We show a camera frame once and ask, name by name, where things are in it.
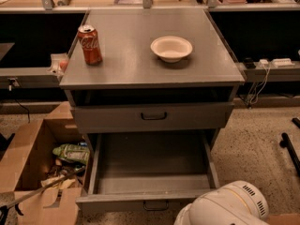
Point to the grey drawer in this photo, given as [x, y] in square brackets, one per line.
[151, 171]
[151, 117]

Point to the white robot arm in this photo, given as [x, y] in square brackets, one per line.
[237, 203]

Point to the grey drawer cabinet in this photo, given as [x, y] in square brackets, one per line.
[131, 74]

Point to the white paper bowl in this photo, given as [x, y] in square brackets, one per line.
[171, 49]

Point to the green snack bag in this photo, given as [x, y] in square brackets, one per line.
[72, 153]

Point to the red cola can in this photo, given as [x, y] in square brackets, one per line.
[88, 38]

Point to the clear plastic cup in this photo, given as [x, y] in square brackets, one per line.
[59, 63]

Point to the black adapter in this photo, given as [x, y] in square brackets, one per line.
[248, 63]

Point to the brown cardboard box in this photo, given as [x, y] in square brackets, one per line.
[26, 163]

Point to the white power strip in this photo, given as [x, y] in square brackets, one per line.
[282, 63]

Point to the black floor bar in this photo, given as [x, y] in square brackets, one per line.
[286, 143]

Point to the grabber stick tool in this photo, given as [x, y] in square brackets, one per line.
[15, 204]

